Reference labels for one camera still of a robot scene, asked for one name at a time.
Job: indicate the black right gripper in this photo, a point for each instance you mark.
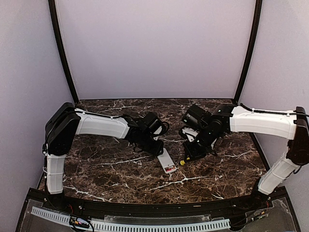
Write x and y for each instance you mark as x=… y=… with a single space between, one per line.
x=191 y=153

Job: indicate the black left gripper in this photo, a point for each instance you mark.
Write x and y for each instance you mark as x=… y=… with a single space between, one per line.
x=156 y=151

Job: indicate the white remote control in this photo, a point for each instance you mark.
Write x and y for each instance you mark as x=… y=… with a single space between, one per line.
x=165 y=160

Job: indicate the yellow handled screwdriver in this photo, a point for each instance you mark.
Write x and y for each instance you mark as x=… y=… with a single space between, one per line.
x=185 y=161

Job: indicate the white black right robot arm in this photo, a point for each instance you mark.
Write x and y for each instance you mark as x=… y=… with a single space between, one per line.
x=203 y=129

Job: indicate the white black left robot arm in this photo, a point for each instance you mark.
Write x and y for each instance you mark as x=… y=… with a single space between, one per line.
x=68 y=121

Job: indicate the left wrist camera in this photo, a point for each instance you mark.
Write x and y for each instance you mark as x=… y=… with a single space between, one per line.
x=163 y=129

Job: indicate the black front rail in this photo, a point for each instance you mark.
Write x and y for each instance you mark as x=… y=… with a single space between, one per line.
x=234 y=207

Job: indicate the white slotted cable duct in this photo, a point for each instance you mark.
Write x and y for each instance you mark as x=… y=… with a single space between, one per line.
x=134 y=224

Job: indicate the black right frame post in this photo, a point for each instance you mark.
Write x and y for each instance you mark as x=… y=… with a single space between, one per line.
x=249 y=52

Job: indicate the black frame post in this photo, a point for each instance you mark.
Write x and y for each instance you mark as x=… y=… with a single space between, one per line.
x=249 y=52
x=61 y=50

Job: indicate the black left frame post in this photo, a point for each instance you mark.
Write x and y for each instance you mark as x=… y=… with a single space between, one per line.
x=61 y=50

